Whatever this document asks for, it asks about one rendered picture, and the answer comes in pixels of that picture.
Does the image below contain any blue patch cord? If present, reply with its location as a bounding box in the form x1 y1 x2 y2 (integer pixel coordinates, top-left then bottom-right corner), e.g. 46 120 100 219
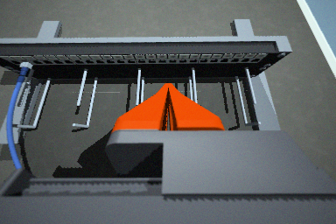
6 75 25 169

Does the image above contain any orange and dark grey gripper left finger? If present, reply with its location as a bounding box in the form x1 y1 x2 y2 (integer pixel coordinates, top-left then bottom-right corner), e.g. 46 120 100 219
111 83 169 133

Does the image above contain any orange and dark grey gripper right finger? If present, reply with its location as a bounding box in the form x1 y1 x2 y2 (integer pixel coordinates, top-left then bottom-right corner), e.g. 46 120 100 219
168 83 225 130

